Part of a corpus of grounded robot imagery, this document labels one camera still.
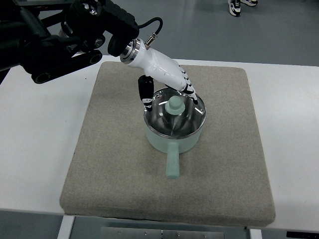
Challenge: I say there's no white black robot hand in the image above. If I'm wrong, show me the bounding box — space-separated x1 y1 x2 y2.
120 39 198 112

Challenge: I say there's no glass lid with green knob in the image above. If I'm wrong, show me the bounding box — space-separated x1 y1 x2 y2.
144 88 206 139

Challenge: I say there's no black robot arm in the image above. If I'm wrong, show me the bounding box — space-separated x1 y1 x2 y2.
0 0 148 84

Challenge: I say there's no mint green saucepan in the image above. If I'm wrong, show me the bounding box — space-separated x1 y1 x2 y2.
145 123 203 179

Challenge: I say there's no passer-by legs and shoes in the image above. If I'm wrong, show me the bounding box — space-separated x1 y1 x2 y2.
227 0 258 17

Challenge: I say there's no beige felt mat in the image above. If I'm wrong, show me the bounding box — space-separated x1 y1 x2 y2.
60 62 276 227

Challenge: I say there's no black label plate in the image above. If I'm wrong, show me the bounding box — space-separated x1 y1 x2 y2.
286 231 319 239

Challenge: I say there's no grey metal base plate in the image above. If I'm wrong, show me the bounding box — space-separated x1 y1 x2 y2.
100 227 225 239

